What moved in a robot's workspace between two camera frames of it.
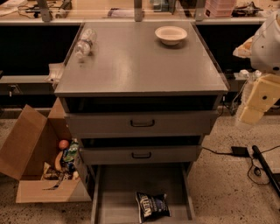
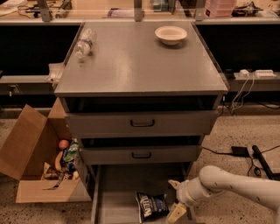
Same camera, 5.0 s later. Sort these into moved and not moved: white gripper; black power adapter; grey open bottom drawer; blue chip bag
Moved: white gripper
Not moved: blue chip bag; black power adapter; grey open bottom drawer
